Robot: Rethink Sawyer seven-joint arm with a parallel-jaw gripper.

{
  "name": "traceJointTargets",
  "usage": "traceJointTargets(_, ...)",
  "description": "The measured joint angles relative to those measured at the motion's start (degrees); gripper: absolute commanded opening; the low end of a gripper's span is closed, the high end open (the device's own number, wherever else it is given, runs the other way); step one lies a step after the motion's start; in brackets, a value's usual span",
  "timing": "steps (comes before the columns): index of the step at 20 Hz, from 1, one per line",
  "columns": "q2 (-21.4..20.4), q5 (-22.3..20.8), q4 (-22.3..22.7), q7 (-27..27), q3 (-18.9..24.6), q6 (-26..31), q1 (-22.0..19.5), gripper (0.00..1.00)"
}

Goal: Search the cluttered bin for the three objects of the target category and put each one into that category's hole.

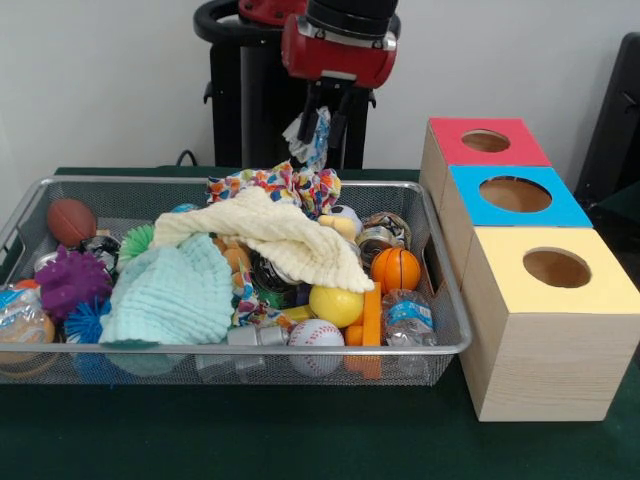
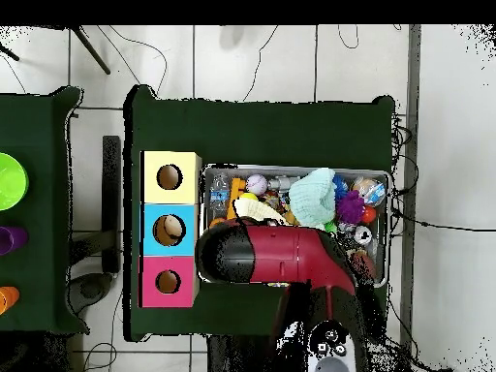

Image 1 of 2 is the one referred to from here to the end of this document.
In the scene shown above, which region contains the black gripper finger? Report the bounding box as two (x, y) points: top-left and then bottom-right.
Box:
(329, 85), (357, 149)
(298, 80), (322, 144)

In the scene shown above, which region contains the purple spiky rubber toy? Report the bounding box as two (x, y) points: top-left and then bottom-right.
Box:
(34, 245), (114, 321)

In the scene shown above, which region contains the orange toy basketball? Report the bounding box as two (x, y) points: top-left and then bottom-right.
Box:
(370, 247), (423, 294)

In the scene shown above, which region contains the clear plastic bottle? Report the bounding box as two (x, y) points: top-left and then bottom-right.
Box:
(0, 284), (56, 346)

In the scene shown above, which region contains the mint waffle cloth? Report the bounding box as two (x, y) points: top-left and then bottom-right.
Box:
(98, 233), (235, 346)

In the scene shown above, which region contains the yellow ball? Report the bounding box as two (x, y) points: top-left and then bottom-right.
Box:
(308, 285), (365, 329)

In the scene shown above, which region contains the brown toy football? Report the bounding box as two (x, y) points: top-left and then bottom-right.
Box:
(47, 198), (98, 248)

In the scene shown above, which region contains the cream waffle cloth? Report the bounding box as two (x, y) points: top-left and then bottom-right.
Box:
(151, 185), (375, 295)

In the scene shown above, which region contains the crushed bottle with blue label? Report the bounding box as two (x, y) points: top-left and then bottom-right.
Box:
(282, 105), (333, 171)

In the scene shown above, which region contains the black chair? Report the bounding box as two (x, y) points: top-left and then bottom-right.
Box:
(574, 32), (640, 201)

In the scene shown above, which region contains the small clear water bottle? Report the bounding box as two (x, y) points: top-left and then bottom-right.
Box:
(380, 288), (439, 347)

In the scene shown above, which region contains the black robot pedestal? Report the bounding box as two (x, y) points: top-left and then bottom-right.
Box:
(193, 0), (401, 171)

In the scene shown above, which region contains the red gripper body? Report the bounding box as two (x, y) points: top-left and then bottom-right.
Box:
(280, 13), (399, 90)

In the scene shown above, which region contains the silver mesh bin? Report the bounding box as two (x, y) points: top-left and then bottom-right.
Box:
(0, 174), (474, 387)

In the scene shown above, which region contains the dark green side tablecloth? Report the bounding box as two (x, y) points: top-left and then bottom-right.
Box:
(594, 182), (640, 236)

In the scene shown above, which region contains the wooden box with three holes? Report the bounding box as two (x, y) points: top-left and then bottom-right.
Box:
(418, 117), (640, 423)

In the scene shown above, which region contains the colourful patterned cloth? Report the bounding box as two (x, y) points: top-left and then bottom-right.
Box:
(206, 159), (344, 221)

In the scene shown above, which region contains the white toy baseball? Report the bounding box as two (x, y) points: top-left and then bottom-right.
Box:
(288, 318), (346, 377)

